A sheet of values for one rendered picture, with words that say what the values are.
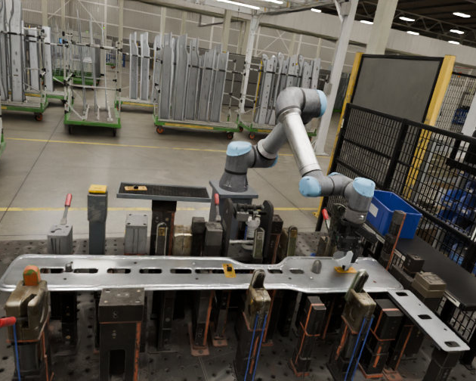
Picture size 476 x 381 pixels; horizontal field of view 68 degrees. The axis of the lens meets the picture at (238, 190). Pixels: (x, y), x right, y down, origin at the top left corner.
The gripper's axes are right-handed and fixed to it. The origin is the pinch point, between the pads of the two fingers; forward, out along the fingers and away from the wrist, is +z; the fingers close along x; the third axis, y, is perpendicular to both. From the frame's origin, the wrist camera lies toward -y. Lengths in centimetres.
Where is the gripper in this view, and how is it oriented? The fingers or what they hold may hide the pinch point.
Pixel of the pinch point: (346, 266)
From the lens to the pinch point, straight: 145.9
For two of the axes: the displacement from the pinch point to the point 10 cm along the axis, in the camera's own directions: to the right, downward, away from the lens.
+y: -9.7, -0.5, -2.5
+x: 2.1, 3.7, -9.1
